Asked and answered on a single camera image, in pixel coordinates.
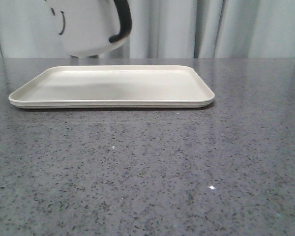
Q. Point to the cream rectangular plastic tray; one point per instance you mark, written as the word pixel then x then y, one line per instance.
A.
pixel 114 86

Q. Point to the white smiley mug black handle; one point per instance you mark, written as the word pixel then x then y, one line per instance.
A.
pixel 91 27

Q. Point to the pale grey-green curtain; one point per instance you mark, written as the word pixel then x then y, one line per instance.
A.
pixel 165 29

